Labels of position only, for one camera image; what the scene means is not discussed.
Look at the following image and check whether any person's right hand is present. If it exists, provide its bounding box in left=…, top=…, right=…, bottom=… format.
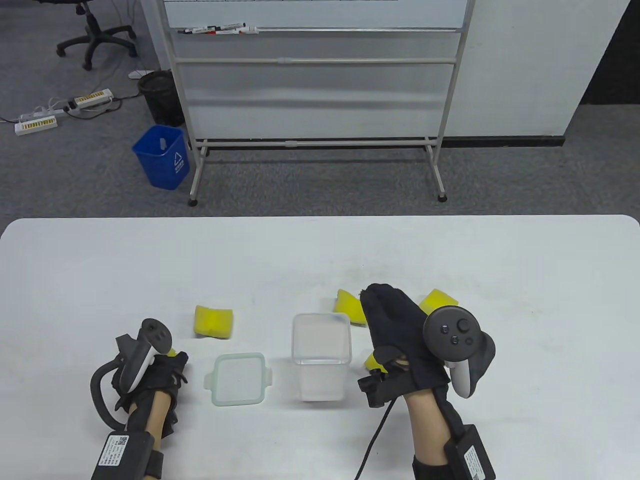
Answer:
left=360, top=283, right=451, bottom=397

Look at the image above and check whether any white power strip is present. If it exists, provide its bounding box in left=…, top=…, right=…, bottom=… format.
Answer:
left=14, top=115, right=59, bottom=136
left=67, top=88, right=114, bottom=110

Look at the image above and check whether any black door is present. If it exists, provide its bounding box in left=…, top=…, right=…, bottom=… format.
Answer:
left=580, top=0, right=640, bottom=106

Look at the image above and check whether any black forearm sensor box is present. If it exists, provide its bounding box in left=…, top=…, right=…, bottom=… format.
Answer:
left=444, top=424, right=497, bottom=480
left=91, top=432, right=156, bottom=480

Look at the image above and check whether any whiteboard on metal stand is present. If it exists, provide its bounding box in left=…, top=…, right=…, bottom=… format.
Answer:
left=161, top=0, right=478, bottom=207

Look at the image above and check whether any black floor cable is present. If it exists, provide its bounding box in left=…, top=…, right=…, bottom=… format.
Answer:
left=64, top=97, right=123, bottom=120

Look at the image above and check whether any clear container lid green seal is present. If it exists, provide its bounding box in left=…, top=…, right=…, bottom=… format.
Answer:
left=203, top=352, right=275, bottom=407

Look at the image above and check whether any person's left hand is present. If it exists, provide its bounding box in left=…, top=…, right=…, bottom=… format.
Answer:
left=111, top=350, right=190, bottom=441

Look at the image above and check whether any person's left forearm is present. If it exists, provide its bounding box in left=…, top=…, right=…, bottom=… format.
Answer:
left=125, top=392, right=168, bottom=453

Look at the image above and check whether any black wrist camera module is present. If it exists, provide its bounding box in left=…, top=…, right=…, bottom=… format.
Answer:
left=357, top=372, right=401, bottom=408

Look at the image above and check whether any grey handheld controller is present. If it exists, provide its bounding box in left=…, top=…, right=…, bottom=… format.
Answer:
left=90, top=318, right=172, bottom=430
left=422, top=306, right=497, bottom=399

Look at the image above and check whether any black glove cable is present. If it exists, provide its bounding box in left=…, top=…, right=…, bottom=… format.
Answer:
left=354, top=395, right=396, bottom=480

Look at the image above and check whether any black mesh trash bin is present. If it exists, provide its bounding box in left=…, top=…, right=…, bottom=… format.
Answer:
left=137, top=70, right=185, bottom=127

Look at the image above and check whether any clear plastic airtight container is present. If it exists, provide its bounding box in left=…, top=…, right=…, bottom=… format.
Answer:
left=291, top=312, right=353, bottom=402

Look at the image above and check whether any person's right forearm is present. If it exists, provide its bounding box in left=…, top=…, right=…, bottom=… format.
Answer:
left=404, top=385, right=466, bottom=480

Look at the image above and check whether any blue plastic bin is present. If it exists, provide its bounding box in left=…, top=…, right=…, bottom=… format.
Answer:
left=132, top=125, right=191, bottom=191

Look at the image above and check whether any black office chair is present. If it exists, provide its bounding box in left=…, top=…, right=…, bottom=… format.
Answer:
left=35, top=0, right=138, bottom=71

